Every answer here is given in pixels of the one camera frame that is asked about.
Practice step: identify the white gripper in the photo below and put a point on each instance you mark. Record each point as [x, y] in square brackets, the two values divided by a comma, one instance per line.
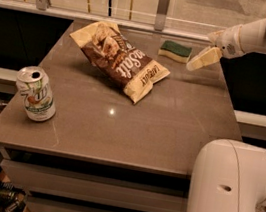
[227, 43]

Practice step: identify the green and yellow sponge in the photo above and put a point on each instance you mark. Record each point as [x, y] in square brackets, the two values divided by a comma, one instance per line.
[175, 51]

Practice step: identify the brown chips bag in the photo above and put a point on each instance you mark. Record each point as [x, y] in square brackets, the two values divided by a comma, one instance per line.
[127, 66]

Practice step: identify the white soda can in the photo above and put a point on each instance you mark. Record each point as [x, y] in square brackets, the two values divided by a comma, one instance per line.
[33, 85]

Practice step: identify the upper grey drawer front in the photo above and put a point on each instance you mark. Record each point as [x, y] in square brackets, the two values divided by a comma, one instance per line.
[95, 189]

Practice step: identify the cans under table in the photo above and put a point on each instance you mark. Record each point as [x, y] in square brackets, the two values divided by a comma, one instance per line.
[11, 199]

